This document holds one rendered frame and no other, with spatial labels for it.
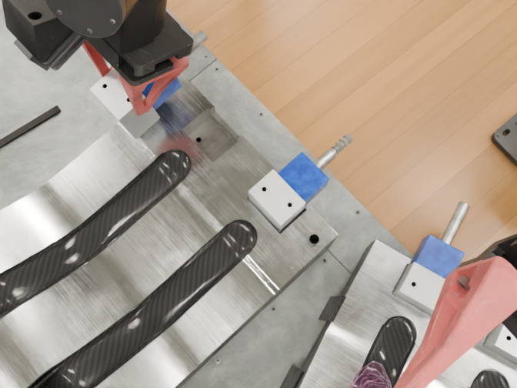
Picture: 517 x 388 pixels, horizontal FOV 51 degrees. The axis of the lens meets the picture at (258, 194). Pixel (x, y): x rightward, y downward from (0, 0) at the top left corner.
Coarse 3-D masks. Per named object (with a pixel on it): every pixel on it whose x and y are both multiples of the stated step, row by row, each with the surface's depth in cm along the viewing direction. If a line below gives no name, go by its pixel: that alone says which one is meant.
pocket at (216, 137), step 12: (204, 120) 64; (216, 120) 63; (192, 132) 64; (204, 132) 64; (216, 132) 64; (228, 132) 63; (204, 144) 63; (216, 144) 63; (228, 144) 63; (216, 156) 63
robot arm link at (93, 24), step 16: (48, 0) 37; (64, 0) 37; (80, 0) 36; (96, 0) 36; (112, 0) 36; (128, 0) 37; (64, 16) 38; (80, 16) 37; (96, 16) 37; (112, 16) 37; (80, 32) 38; (96, 32) 38; (112, 32) 38
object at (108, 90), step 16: (192, 48) 58; (112, 80) 56; (176, 80) 57; (96, 96) 55; (112, 96) 55; (144, 96) 55; (160, 96) 57; (112, 112) 55; (128, 112) 55; (128, 128) 57; (144, 128) 59
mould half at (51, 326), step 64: (64, 192) 60; (192, 192) 59; (0, 256) 55; (128, 256) 58; (256, 256) 57; (0, 320) 52; (64, 320) 54; (192, 320) 56; (0, 384) 50; (128, 384) 53
